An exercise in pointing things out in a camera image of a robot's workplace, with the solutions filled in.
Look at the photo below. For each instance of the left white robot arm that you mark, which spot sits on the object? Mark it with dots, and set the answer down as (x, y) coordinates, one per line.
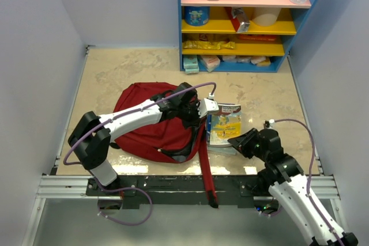
(155, 121)

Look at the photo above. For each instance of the blue cartoon tin can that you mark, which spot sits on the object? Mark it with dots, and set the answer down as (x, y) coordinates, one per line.
(196, 16)

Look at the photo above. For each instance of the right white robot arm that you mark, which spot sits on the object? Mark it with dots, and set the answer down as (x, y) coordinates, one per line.
(285, 180)

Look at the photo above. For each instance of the white orange tissue pack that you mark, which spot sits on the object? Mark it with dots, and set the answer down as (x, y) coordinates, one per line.
(210, 62)

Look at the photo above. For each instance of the orange flat box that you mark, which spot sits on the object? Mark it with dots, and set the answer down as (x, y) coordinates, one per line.
(246, 37)

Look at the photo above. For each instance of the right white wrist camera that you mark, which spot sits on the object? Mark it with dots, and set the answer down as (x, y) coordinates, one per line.
(268, 124)

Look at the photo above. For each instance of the red silver snack bag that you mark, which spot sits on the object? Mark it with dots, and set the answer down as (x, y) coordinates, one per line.
(240, 20)

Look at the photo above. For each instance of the red student backpack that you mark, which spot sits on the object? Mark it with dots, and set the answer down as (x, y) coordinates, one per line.
(166, 141)

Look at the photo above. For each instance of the white cylindrical container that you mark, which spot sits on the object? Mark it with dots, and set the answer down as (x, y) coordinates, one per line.
(265, 16)

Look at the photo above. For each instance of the silver grey laptop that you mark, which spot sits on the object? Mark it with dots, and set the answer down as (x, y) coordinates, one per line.
(226, 151)

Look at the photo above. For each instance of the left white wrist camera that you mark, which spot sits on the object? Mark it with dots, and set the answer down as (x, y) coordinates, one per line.
(207, 107)

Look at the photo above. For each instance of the yellow snack packet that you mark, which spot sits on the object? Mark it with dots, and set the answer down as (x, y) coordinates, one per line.
(209, 45)

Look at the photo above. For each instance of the blue shelf unit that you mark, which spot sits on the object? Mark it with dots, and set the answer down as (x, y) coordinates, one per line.
(289, 24)

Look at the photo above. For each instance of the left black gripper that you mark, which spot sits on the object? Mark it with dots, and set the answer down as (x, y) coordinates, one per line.
(196, 121)

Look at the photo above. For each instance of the yellow sponge pack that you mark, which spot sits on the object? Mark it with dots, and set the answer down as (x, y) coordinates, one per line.
(264, 63)

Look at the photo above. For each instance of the blue book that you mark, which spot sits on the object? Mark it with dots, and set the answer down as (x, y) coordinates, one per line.
(208, 129)

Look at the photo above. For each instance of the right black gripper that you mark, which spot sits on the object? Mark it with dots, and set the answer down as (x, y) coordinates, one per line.
(241, 143)

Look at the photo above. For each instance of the aluminium frame rail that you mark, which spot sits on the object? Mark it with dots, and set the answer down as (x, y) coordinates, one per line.
(74, 187)

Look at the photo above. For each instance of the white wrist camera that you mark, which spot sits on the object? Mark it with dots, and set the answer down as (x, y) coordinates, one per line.
(268, 124)
(207, 107)

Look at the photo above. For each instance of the teal tissue box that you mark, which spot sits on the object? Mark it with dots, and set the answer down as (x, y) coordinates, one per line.
(190, 64)

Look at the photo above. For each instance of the brown yellow cover book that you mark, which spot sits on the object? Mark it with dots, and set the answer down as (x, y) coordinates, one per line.
(226, 124)

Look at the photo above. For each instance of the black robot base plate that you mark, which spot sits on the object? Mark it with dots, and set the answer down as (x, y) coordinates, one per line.
(242, 191)

